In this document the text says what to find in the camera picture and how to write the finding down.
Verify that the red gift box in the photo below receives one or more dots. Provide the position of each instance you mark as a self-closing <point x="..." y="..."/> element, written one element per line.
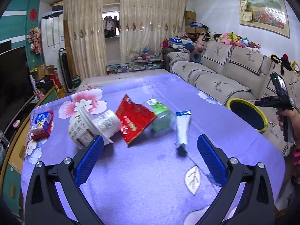
<point x="55" y="79"/>

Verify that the green and yellow TV cabinet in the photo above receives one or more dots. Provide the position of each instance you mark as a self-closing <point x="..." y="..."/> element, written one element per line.
<point x="14" y="157"/>

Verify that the beige patterned curtain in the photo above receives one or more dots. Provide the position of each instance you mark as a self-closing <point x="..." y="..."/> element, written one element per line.
<point x="150" y="21"/>
<point x="86" y="35"/>

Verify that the hanging clothes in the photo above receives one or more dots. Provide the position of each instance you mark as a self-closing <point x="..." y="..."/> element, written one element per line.
<point x="111" y="25"/>

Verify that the yellow-rimmed dark bin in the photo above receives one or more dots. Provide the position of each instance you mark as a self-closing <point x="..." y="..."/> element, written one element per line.
<point x="248" y="114"/>

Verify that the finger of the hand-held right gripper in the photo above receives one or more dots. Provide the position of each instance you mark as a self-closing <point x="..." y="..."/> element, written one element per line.
<point x="261" y="103"/>

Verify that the black and red plush toy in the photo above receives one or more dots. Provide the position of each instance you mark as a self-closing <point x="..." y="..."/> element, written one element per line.
<point x="282" y="61"/>

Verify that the stack of cardboard boxes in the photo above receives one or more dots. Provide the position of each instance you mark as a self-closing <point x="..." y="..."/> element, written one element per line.
<point x="190" y="18"/>

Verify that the small green box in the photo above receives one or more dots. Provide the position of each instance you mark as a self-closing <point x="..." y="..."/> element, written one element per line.
<point x="76" y="79"/>

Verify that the small pink object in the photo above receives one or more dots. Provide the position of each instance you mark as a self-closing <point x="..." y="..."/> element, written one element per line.
<point x="16" y="123"/>

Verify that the red snack packet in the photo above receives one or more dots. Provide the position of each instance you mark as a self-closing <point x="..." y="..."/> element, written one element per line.
<point x="133" y="121"/>

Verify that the white instant noodle cup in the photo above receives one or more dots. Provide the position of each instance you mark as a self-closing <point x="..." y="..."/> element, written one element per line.
<point x="93" y="126"/>

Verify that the grey neck pillow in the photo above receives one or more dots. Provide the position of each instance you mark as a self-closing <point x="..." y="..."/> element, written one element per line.
<point x="194" y="56"/>

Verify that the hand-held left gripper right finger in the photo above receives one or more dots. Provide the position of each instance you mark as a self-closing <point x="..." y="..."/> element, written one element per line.
<point x="211" y="159"/>

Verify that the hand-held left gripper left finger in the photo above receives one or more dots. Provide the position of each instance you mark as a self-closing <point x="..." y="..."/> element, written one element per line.
<point x="90" y="159"/>

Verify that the purple floral tablecloth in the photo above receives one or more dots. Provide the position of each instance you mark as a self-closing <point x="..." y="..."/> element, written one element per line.
<point x="145" y="168"/>

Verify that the open cardboard box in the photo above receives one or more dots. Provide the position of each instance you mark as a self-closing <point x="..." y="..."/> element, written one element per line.
<point x="44" y="71"/>

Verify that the artificial flower decoration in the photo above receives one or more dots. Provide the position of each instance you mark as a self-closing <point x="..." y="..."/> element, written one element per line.
<point x="34" y="39"/>

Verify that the clear container with green lid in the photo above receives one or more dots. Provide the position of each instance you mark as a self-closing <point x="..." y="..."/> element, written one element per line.
<point x="160" y="117"/>

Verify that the large flat television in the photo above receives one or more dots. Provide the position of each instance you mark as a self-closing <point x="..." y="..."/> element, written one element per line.
<point x="11" y="79"/>

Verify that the glass coffee table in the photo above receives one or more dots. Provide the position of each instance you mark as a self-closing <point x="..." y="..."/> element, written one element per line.
<point x="133" y="65"/>

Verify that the grey tower fan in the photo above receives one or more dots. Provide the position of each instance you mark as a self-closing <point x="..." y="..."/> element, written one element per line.
<point x="63" y="68"/>

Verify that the white and blue tube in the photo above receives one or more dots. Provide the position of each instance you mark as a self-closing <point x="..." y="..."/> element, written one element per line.
<point x="182" y="126"/>

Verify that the beige sofa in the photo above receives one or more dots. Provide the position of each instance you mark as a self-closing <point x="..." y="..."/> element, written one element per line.
<point x="234" y="70"/>

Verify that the row of plush toys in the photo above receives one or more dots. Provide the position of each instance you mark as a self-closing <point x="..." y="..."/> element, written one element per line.
<point x="234" y="38"/>

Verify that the red round wall ornament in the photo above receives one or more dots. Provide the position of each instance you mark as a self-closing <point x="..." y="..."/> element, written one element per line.
<point x="33" y="14"/>

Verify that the blue and white cushion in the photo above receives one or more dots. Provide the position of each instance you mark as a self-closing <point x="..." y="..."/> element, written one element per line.
<point x="178" y="41"/>

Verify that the framed flower painting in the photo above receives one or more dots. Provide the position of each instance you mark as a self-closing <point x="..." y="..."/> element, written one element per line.
<point x="263" y="11"/>

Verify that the white standing air conditioner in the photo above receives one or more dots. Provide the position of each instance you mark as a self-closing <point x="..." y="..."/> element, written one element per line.
<point x="52" y="30"/>

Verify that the person's right hand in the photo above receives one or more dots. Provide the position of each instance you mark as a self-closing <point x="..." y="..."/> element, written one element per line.
<point x="295" y="121"/>

